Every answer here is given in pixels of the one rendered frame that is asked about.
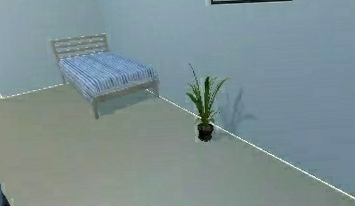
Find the green house plant in black pot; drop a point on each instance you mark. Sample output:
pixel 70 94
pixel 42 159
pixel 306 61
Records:
pixel 204 103

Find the wooden bed with striped blanket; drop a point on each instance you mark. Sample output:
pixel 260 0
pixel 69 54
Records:
pixel 105 72

